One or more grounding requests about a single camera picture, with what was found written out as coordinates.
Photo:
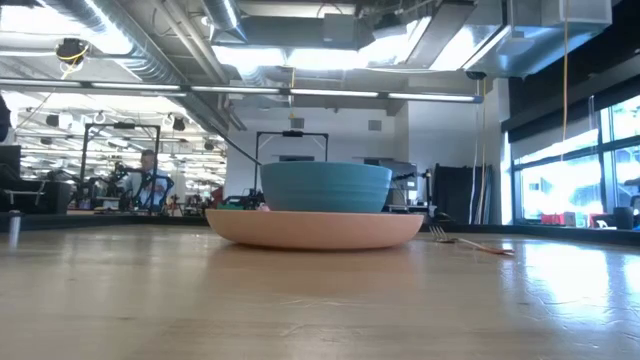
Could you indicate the blue ribbed bowl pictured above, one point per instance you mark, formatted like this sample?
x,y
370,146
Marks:
x,y
325,187

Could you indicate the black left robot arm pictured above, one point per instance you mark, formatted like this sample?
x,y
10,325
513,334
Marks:
x,y
4,120

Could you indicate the background black robot arm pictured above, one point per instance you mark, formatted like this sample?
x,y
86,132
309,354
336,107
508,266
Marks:
x,y
245,201

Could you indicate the peach shallow plate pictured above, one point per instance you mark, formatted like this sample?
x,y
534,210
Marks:
x,y
315,230

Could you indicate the grey monitor on stand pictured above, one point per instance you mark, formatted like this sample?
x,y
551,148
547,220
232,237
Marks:
x,y
404,172

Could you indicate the long ceiling light bar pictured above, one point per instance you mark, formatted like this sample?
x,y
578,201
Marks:
x,y
240,90

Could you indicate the black curtain panel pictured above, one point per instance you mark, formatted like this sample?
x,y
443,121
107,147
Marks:
x,y
457,195

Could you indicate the person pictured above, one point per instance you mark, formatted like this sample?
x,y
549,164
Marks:
x,y
147,185

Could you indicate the red box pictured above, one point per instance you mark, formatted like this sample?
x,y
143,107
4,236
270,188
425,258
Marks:
x,y
552,219

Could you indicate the black cylinder container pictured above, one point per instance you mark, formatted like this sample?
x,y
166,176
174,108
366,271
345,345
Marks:
x,y
623,218

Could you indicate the black metal gantry frame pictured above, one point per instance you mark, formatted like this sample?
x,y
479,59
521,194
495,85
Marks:
x,y
120,126
292,134

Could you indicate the square wall vent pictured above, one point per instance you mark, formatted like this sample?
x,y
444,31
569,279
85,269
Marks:
x,y
297,123
375,125

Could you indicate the black dome security camera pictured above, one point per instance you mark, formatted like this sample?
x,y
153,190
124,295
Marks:
x,y
476,75

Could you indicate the silver ventilation duct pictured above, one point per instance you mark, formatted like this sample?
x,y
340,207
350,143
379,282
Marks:
x,y
225,15

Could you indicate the short metal post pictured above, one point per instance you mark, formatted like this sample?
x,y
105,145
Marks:
x,y
14,227

